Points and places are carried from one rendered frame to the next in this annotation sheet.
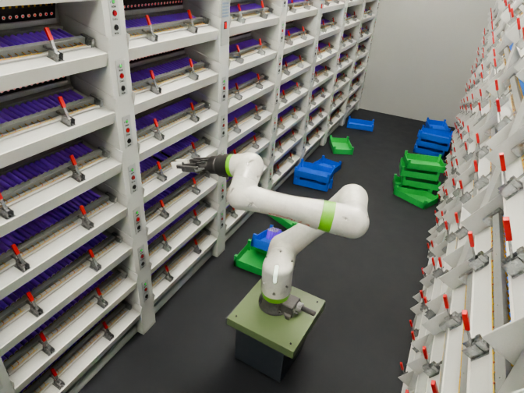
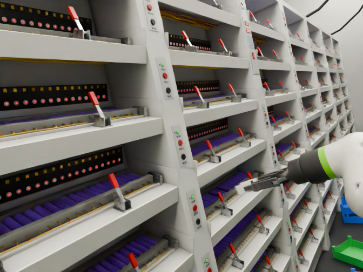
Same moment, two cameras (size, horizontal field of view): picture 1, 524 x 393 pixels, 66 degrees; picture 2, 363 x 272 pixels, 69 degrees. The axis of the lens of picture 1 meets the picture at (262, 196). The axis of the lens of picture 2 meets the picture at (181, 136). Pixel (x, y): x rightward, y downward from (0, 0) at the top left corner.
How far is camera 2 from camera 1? 0.90 m
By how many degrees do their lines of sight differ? 31
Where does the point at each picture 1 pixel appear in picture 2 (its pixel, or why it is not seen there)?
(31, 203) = (44, 250)
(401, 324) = not seen: outside the picture
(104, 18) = (138, 8)
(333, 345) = not seen: outside the picture
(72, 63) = (102, 45)
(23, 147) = (25, 145)
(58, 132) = (86, 131)
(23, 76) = (28, 41)
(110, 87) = (153, 88)
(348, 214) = not seen: outside the picture
